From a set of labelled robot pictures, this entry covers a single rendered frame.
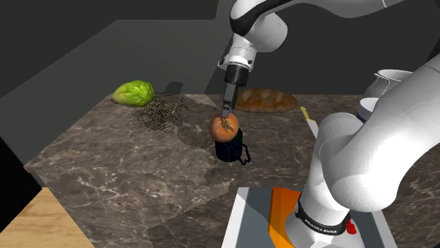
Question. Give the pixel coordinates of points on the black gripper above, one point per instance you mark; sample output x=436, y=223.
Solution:
x=236, y=74

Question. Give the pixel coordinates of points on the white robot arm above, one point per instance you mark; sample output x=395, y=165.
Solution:
x=374, y=144

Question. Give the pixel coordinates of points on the round orange-red tomato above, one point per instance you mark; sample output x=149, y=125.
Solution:
x=220, y=132

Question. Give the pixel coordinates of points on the brown bread loaf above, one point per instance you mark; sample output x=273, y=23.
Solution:
x=266, y=100

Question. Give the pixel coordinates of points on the black mug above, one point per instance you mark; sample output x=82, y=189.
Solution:
x=229, y=151

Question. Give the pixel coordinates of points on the green lettuce head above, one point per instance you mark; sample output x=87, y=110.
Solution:
x=134, y=93

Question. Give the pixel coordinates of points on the grey and orange robot stand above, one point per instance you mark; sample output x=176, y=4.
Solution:
x=252, y=216

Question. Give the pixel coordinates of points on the white and blue cup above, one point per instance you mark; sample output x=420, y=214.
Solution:
x=366, y=107

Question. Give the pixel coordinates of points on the white jug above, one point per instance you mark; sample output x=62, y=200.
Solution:
x=381, y=84

